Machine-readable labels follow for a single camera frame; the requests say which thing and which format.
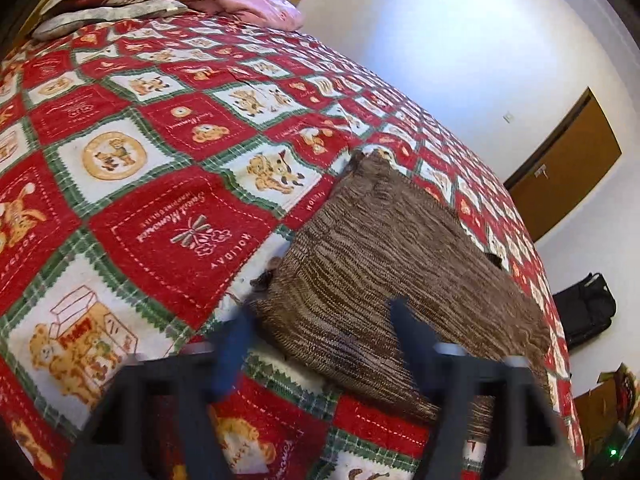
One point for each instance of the pink pillow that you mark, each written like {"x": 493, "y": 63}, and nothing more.
{"x": 255, "y": 5}

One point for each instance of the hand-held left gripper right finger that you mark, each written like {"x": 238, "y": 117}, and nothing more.
{"x": 406, "y": 332}

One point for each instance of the brown wooden door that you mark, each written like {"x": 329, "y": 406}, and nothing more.
{"x": 570, "y": 175}

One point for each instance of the red printed patchwork bedspread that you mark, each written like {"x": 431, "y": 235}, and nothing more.
{"x": 150, "y": 160}

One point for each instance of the cardboard box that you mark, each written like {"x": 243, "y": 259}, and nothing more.
{"x": 597, "y": 415}

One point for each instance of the colourful printed package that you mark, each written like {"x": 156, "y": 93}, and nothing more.
{"x": 627, "y": 395}

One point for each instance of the brown knit sweater sun motifs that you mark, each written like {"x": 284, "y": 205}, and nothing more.
{"x": 380, "y": 260}

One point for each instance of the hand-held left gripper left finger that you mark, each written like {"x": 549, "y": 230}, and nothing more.
{"x": 232, "y": 355}

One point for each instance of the black bag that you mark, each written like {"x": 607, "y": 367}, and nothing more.
{"x": 585, "y": 310}

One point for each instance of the grey patterned pillow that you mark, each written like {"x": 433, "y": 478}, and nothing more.
{"x": 100, "y": 20}

